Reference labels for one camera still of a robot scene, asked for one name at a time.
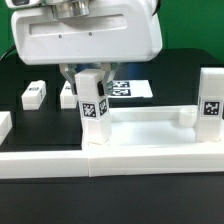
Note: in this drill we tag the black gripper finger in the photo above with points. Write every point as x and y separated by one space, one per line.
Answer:
105 86
69 71

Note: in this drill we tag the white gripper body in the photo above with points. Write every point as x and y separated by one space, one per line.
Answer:
85 31

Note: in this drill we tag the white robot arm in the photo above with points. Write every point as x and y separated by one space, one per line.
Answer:
70 32

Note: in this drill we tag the fiducial marker sheet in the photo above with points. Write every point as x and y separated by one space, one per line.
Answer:
131 89

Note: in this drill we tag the white L-shaped guide fence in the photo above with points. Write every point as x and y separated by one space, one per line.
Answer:
91 163

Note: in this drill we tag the white block at left edge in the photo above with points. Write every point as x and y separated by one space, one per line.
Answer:
5 125

